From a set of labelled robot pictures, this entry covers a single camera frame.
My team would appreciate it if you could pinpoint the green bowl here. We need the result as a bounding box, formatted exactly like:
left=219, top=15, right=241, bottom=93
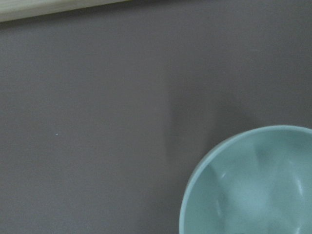
left=178, top=125, right=312, bottom=234

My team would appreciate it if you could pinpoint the bamboo cutting board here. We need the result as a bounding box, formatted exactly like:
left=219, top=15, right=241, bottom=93
left=0, top=0, right=120, bottom=22

